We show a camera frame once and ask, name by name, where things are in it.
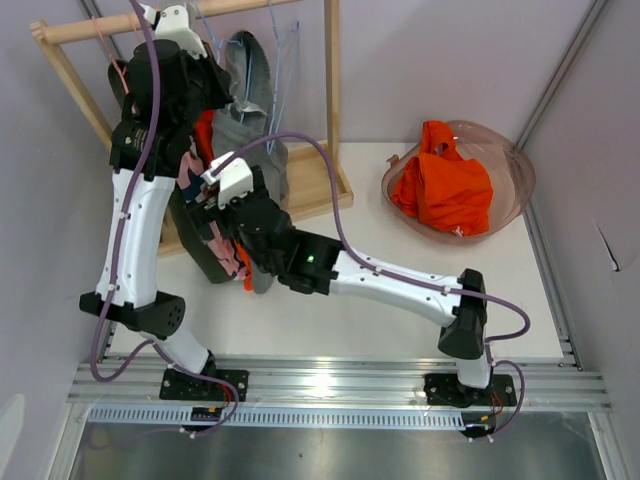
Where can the pink patterned shorts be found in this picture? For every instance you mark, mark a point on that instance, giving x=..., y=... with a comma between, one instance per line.
x=189, y=180

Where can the white slotted cable duct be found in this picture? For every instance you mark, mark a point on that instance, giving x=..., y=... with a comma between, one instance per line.
x=279, y=417

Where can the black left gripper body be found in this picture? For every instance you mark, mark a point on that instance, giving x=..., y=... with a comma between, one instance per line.
x=206, y=89

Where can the wooden clothes rack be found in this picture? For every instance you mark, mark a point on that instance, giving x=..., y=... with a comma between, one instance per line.
x=309, y=183

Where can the grey shorts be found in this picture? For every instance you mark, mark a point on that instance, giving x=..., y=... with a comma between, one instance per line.
x=246, y=119

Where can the pink wire hanger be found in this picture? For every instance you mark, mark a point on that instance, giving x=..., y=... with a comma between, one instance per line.
x=112, y=55

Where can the pink translucent plastic basin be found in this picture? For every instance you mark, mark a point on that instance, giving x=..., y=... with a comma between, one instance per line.
x=511, y=172

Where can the blue wire hanger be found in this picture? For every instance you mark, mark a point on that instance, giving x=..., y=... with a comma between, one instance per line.
x=215, y=35
x=286, y=58

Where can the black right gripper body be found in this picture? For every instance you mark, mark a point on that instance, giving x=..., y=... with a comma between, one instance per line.
x=203, y=213

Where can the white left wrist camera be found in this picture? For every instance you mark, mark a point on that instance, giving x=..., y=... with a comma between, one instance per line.
x=175, y=22

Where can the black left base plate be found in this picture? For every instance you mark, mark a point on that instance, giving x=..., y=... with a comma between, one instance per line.
x=177, y=386

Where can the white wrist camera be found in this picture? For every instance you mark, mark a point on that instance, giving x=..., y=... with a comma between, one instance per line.
x=175, y=22
x=230, y=177

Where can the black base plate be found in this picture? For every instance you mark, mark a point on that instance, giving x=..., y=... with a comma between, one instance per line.
x=444, y=389
x=177, y=386

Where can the aluminium mounting rail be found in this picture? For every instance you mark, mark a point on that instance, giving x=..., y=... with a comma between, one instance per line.
x=347, y=383

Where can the orange shorts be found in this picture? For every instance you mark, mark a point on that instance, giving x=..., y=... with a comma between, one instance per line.
x=205, y=135
x=441, y=189

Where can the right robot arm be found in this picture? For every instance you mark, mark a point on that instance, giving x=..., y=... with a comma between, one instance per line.
x=310, y=263

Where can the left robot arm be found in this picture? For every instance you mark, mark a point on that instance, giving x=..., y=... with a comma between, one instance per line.
x=169, y=90

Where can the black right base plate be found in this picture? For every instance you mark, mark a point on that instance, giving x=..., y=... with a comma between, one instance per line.
x=444, y=389

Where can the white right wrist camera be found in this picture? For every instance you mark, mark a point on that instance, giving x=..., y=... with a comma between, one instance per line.
x=230, y=177

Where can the dark olive shorts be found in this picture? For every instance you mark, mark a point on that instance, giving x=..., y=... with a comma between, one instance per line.
x=177, y=231

